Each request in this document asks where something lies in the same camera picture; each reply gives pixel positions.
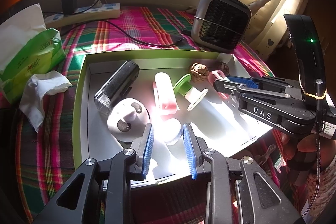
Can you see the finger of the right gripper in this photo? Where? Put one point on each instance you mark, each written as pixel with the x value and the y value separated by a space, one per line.
pixel 263 85
pixel 220 86

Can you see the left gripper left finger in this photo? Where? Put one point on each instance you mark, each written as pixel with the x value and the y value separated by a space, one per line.
pixel 79 199

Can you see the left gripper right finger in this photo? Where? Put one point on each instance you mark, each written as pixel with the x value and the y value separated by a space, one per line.
pixel 232 181

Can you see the pink white clip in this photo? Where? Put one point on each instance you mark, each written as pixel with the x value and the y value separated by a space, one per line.
pixel 217 75

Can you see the walnut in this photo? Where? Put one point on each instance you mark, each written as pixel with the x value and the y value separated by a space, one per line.
pixel 223 67
pixel 199 72

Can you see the green white thread spool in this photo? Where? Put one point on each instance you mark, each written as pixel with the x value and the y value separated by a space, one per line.
pixel 189 92

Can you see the pink cylindrical case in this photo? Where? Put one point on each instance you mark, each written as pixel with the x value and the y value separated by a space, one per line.
pixel 164 95

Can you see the white round roll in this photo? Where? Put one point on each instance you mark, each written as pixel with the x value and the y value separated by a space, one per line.
pixel 170 131

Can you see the white earbud case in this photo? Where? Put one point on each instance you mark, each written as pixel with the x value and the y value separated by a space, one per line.
pixel 127 120

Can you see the right hand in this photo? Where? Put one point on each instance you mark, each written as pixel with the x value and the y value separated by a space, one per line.
pixel 308 145

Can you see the grey mini fan heater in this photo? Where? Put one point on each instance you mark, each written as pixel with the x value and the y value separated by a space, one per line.
pixel 220 24

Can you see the green cardboard box tray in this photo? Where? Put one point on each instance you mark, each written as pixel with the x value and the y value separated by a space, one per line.
pixel 218 121

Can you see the crumpled white tissue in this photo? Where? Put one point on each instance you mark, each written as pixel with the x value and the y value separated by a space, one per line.
pixel 37 87

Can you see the white power strip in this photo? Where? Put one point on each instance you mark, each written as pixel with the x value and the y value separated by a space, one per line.
pixel 106 11

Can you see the green tissue pack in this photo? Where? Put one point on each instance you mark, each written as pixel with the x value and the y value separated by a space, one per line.
pixel 27 48

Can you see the black charger adapter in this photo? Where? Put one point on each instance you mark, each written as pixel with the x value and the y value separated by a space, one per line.
pixel 69 6

